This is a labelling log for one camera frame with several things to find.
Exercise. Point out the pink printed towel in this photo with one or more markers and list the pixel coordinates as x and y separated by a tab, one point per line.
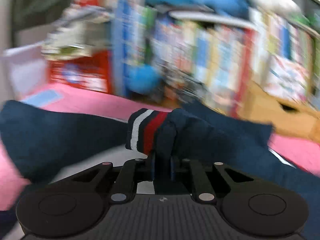
304	153

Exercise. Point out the navy white zip jacket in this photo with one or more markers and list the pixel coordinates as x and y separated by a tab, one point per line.
40	143

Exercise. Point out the stack of papers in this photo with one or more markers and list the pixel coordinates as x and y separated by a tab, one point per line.
81	31

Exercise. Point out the label printer box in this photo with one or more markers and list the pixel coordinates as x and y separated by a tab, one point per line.
286	79

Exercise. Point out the white smartphone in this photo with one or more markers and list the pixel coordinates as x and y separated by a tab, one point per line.
42	98

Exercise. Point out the red plastic crate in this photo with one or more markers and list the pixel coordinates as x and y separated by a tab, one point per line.
92	73

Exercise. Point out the wooden drawer organizer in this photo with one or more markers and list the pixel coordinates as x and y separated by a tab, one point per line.
288	118

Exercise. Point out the small blue plush ball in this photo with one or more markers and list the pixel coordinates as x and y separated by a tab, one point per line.
142	79

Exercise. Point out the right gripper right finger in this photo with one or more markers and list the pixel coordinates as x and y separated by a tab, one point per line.
202	189

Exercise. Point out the thick red book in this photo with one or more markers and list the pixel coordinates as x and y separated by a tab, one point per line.
245	71

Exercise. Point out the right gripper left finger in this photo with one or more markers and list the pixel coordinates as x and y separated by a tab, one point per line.
125	183

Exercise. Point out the miniature black bicycle model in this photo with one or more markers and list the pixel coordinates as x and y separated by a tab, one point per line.
180	88

